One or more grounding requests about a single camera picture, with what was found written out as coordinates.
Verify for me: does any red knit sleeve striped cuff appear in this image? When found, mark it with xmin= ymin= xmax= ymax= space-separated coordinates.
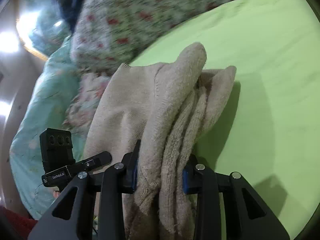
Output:
xmin=1 ymin=206 xmax=37 ymax=240

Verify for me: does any red rose floral quilt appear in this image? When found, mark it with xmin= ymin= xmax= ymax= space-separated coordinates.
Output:
xmin=70 ymin=0 xmax=233 ymax=74

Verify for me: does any teal floral duvet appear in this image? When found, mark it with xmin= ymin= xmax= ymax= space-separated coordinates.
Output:
xmin=9 ymin=37 xmax=80 ymax=219

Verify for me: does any person's left hand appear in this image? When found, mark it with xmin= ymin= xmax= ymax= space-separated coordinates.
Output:
xmin=53 ymin=191 xmax=60 ymax=199

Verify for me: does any gold framed landscape painting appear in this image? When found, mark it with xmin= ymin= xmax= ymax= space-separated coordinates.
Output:
xmin=15 ymin=0 xmax=73 ymax=62

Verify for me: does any pink floral pillow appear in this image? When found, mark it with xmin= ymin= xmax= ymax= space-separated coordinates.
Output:
xmin=62 ymin=73 xmax=111 ymax=135

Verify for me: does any beige knit sweater brown trim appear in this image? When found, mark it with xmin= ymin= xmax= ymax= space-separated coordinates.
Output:
xmin=84 ymin=43 xmax=236 ymax=239

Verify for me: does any lime green bed sheet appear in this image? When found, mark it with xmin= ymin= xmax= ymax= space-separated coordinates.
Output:
xmin=132 ymin=0 xmax=319 ymax=239

